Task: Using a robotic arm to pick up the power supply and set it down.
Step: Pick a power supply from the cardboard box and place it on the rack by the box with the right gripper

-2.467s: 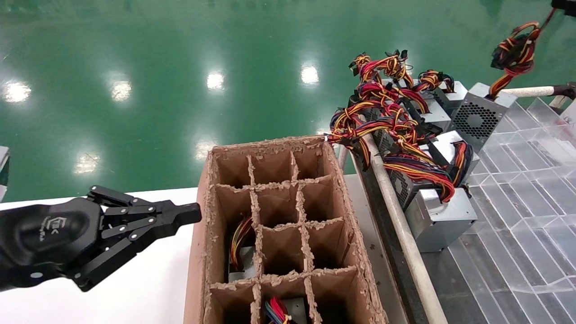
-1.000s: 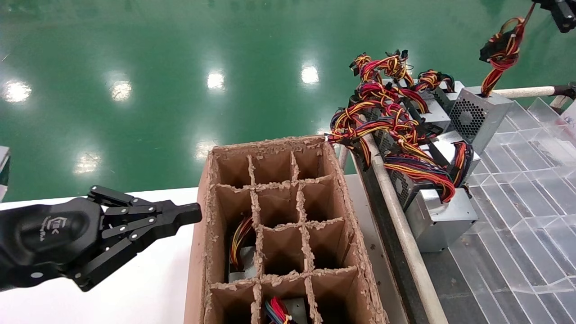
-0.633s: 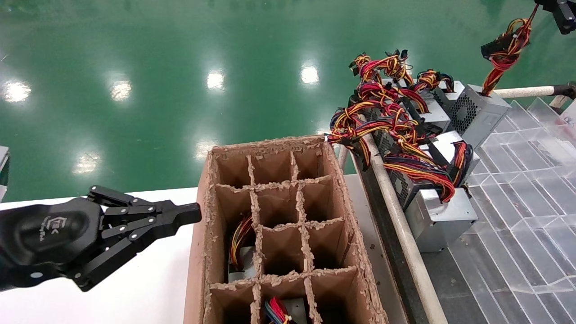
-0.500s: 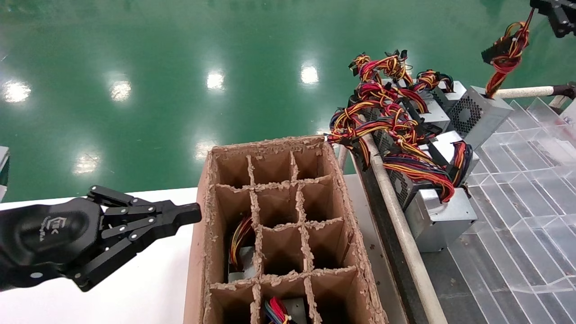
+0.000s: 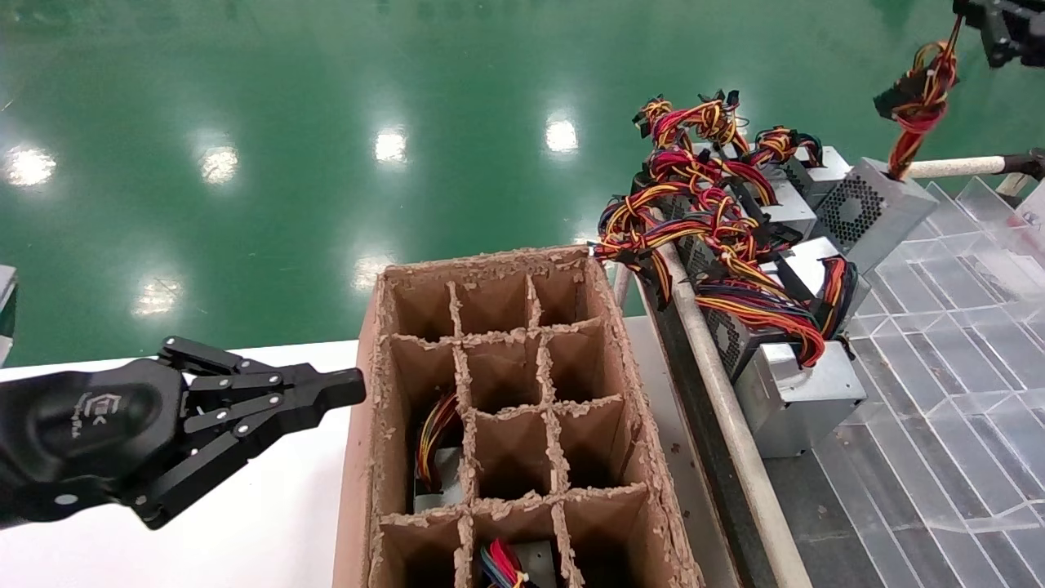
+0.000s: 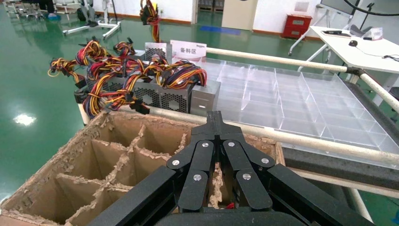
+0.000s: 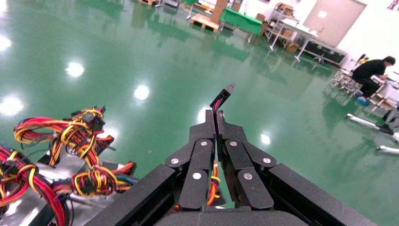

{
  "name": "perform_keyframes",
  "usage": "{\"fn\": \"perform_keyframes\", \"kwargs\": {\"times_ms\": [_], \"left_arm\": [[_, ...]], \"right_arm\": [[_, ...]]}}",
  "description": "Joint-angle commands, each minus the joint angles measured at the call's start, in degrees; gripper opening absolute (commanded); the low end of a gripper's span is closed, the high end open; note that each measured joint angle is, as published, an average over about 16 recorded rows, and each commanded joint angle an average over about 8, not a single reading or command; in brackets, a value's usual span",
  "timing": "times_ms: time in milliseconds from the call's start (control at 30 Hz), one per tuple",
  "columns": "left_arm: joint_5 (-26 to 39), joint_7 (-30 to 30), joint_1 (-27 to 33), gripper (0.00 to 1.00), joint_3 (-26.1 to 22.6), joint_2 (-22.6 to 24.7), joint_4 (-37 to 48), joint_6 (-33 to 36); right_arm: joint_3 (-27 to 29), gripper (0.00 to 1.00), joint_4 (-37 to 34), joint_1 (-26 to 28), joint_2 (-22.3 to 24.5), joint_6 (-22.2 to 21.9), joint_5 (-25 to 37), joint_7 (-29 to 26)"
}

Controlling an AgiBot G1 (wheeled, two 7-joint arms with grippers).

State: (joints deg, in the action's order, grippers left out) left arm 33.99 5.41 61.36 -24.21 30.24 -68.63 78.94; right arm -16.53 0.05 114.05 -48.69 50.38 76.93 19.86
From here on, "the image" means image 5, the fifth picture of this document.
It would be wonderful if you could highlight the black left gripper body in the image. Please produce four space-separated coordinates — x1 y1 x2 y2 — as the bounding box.
0 358 194 529

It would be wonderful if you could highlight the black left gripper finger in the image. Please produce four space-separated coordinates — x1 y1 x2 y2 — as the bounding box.
122 390 367 531
159 336 367 394

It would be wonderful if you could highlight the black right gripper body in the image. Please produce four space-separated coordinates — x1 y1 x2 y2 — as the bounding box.
1006 0 1045 62

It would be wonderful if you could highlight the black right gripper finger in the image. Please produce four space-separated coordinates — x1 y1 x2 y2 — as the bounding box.
954 0 1009 25
982 23 1021 69

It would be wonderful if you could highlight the silver power supply with wires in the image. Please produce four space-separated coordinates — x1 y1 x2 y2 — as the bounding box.
816 16 963 274
412 390 468 514
478 537 561 588

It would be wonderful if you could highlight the brown cardboard divider box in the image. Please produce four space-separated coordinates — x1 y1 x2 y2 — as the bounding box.
333 245 705 588

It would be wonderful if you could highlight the white foam padded bar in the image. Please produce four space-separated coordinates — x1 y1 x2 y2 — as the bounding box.
908 155 1009 180

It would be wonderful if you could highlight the silver power supply casing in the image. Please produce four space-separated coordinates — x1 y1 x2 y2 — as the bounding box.
704 309 868 460
784 145 854 205
759 200 819 243
686 235 870 340

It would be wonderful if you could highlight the clear plastic divider tray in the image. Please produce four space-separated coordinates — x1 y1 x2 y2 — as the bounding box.
767 176 1045 588

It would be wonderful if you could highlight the white conveyor side tube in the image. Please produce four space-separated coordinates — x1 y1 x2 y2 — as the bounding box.
649 241 816 588

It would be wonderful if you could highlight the red yellow wire bundle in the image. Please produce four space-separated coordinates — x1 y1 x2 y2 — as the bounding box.
749 127 824 170
694 255 860 368
596 151 805 307
633 90 750 160

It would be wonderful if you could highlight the black conveyor frame strip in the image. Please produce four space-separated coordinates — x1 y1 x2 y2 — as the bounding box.
645 310 780 588

